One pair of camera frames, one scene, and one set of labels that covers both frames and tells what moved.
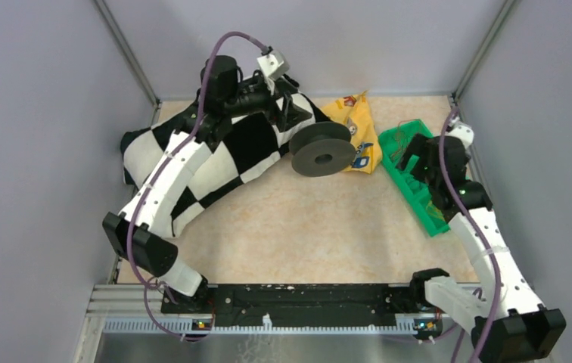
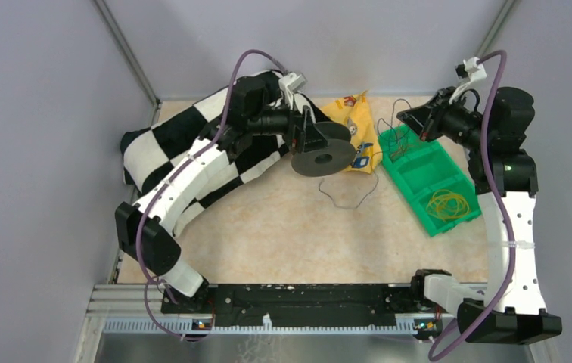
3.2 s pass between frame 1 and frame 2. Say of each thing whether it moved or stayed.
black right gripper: moved
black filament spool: stayed
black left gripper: moved
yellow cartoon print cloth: stayed
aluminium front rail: stayed
